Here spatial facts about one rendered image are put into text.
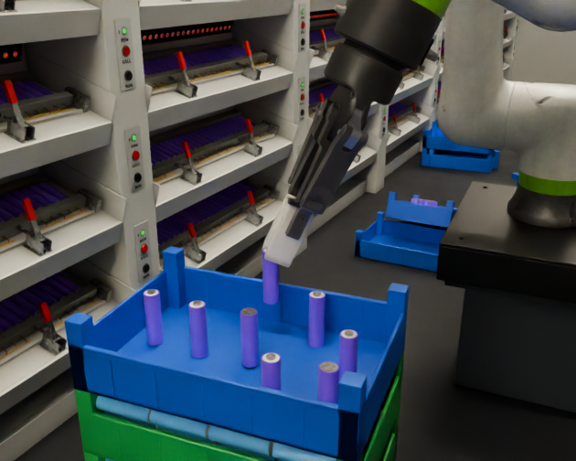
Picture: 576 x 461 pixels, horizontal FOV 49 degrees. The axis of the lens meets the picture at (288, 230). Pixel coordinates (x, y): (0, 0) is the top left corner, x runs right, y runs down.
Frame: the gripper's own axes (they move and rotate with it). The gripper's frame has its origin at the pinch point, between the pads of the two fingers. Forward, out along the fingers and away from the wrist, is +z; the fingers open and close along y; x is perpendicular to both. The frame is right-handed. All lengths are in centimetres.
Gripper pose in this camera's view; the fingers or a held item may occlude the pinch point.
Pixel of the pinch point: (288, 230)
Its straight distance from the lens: 69.8
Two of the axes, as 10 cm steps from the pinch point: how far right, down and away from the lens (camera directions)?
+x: -9.0, -3.4, -2.8
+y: -1.5, -3.7, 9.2
